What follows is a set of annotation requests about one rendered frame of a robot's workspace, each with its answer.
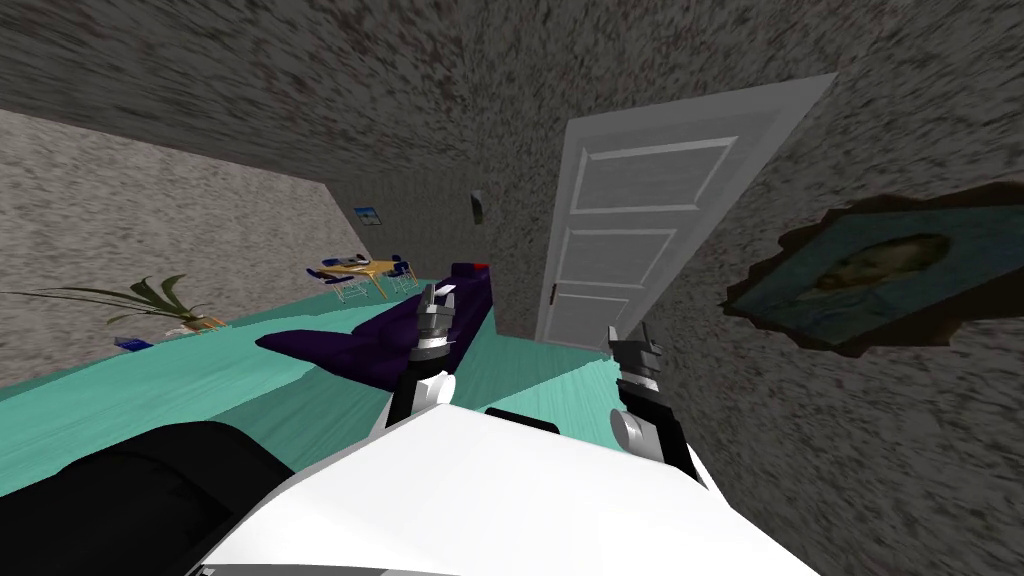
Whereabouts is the yellow table with blue chairs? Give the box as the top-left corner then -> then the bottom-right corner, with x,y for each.
305,253 -> 420,305

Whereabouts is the dark purple sofa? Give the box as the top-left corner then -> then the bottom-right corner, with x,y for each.
255,261 -> 495,394

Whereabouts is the white panelled door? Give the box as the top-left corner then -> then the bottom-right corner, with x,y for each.
533,73 -> 838,354

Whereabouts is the dark framed portrait picture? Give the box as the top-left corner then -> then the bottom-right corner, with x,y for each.
719,181 -> 1024,360

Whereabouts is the green potted plant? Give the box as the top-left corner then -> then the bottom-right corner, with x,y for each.
0,273 -> 230,337

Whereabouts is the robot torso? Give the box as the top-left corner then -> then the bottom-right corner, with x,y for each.
190,403 -> 819,576

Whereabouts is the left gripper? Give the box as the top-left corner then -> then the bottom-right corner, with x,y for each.
413,283 -> 458,347

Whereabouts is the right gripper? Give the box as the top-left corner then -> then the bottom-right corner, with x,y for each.
607,320 -> 665,381

